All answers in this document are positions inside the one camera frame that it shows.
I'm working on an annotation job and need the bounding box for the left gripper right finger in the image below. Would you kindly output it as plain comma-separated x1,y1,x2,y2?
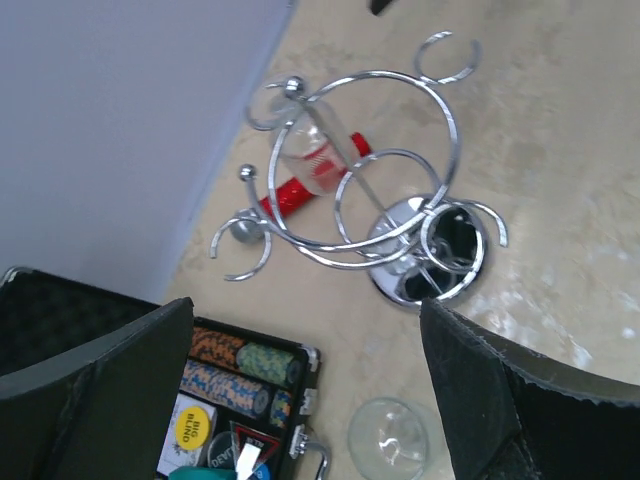
420,299,639,479

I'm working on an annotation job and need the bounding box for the yellow big blind button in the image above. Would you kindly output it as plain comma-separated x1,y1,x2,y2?
175,406,211,450

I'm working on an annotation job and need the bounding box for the teal plastic piece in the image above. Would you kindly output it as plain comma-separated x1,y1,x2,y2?
168,466,237,480

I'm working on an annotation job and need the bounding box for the playing card deck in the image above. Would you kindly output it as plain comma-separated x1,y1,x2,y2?
156,393,217,477

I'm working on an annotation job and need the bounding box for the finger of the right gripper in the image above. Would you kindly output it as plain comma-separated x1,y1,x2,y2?
369,0,395,15

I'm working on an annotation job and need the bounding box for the chrome wine glass rack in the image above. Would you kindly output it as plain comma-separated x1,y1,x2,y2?
209,30,510,305

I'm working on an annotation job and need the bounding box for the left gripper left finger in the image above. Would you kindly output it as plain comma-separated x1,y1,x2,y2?
1,298,194,479

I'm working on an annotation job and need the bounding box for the black poker chip case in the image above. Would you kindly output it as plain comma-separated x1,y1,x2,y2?
1,267,331,479

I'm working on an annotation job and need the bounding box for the triangular all in marker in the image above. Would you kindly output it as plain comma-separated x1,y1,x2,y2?
230,422,280,479

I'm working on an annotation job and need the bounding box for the dealer button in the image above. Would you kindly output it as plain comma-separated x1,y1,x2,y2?
206,431,235,470

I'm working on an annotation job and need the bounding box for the red glitter bottle stopper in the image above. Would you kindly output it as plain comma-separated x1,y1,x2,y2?
276,132,372,217

